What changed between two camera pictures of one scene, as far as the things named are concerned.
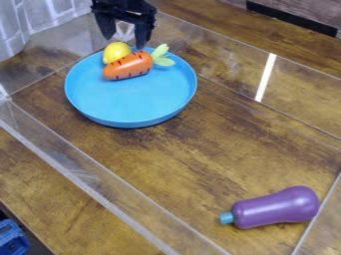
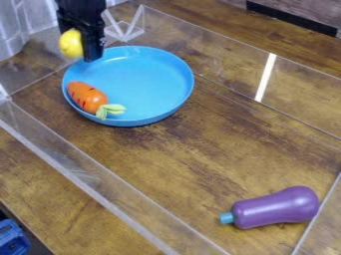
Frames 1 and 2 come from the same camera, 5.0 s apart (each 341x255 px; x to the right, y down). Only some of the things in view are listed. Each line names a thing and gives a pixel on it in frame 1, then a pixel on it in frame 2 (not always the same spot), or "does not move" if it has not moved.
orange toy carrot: [138, 63] -> [93, 101]
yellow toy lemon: [116, 51] -> [71, 43]
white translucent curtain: [26, 16] does not move
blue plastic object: [14, 240] does not move
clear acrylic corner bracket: [125, 32] does not move
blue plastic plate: [134, 102] does not move
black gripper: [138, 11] -> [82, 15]
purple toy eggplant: [291, 204] does not move
